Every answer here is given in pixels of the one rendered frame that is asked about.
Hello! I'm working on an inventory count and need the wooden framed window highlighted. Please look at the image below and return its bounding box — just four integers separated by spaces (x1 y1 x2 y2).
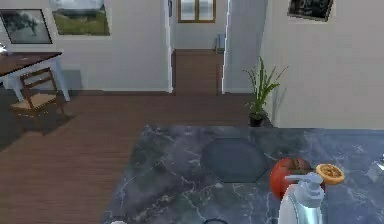
177 0 217 24

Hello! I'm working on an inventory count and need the green potted house plant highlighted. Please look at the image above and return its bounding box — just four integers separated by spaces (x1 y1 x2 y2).
242 55 290 128

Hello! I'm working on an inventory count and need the green landscape picture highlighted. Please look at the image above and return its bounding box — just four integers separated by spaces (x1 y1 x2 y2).
49 0 111 37

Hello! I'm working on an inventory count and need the red tomato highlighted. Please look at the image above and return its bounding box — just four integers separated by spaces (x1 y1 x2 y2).
269 157 326 201

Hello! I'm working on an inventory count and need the dark hexagonal plate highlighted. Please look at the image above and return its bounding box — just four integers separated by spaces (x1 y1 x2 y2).
199 137 270 184

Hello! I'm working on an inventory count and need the brown wooden chair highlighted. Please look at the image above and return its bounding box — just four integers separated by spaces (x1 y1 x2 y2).
9 67 66 132

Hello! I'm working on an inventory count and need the black framed dark picture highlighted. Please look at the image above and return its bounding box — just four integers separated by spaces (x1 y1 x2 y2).
286 0 335 23

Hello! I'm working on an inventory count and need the brown top white table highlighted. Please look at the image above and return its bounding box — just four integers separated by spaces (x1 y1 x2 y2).
0 51 72 103

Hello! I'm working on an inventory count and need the dark framed grey picture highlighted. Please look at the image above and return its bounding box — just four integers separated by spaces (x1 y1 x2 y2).
0 8 54 45

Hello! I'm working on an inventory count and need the white pump dispenser bottle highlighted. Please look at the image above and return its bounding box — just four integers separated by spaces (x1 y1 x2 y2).
277 171 325 224

